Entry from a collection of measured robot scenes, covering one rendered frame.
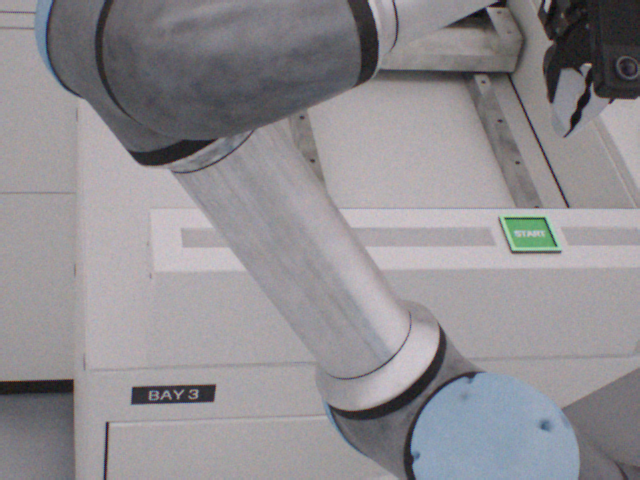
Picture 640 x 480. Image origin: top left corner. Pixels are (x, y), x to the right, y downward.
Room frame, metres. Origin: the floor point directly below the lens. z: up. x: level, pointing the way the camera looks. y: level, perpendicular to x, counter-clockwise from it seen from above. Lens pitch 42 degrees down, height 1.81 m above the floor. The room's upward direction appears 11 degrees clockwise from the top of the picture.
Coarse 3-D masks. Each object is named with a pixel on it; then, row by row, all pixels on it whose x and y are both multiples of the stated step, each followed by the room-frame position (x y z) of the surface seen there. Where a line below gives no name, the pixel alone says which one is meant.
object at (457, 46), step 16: (448, 32) 1.53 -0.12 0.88; (464, 32) 1.54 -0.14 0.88; (480, 32) 1.54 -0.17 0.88; (400, 48) 1.46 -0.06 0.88; (416, 48) 1.47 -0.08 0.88; (432, 48) 1.48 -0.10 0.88; (448, 48) 1.49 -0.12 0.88; (464, 48) 1.49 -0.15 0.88; (480, 48) 1.50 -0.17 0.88; (384, 64) 1.45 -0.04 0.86; (400, 64) 1.45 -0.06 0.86; (416, 64) 1.46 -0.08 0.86; (432, 64) 1.47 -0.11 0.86; (448, 64) 1.47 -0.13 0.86; (464, 64) 1.48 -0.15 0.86; (480, 64) 1.49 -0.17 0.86; (496, 64) 1.49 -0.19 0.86; (512, 64) 1.50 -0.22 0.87
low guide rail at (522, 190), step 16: (480, 80) 1.47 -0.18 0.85; (480, 96) 1.44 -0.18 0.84; (480, 112) 1.42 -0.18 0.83; (496, 112) 1.40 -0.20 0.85; (496, 128) 1.36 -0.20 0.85; (496, 144) 1.35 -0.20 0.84; (512, 144) 1.33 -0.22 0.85; (512, 160) 1.30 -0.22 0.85; (512, 176) 1.28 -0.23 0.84; (528, 176) 1.27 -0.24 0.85; (512, 192) 1.26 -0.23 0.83; (528, 192) 1.24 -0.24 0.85
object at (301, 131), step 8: (304, 112) 1.32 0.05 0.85; (288, 120) 1.33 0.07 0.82; (296, 120) 1.30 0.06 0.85; (304, 120) 1.30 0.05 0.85; (296, 128) 1.28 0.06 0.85; (304, 128) 1.28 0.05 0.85; (296, 136) 1.28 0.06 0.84; (304, 136) 1.27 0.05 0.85; (312, 136) 1.27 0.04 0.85; (296, 144) 1.27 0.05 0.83; (304, 144) 1.25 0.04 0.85; (312, 144) 1.25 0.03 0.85; (304, 152) 1.23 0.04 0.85; (312, 152) 1.24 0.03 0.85; (312, 160) 1.22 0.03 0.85; (312, 168) 1.21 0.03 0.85; (320, 168) 1.21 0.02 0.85; (320, 176) 1.19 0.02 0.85
